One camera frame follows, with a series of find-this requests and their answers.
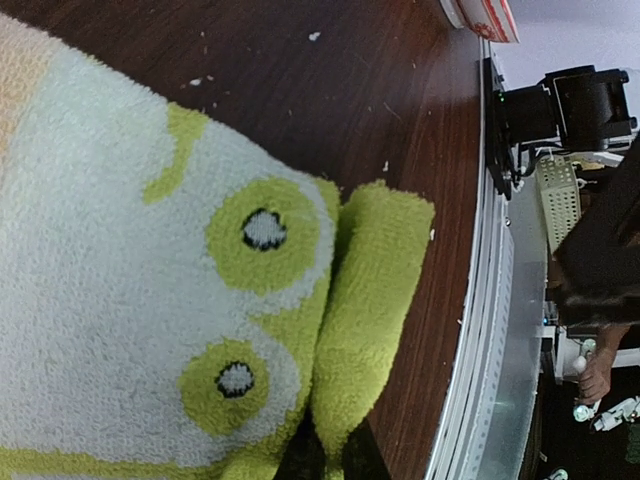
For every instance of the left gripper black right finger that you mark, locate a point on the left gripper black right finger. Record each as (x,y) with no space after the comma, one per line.
(361,457)

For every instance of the perforated beige metal bracket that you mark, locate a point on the perforated beige metal bracket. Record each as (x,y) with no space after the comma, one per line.
(560,198)

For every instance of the operator bare hand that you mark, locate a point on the operator bare hand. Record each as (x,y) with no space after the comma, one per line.
(595,381)

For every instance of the green patterned towel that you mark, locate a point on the green patterned towel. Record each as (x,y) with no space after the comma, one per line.
(174,300)

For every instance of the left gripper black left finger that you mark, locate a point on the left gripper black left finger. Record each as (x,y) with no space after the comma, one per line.
(304,458)

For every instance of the red patterned bowl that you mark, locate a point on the red patterned bowl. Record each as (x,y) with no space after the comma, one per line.
(491,20)

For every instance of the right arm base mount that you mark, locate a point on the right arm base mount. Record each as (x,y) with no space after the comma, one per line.
(574,110)

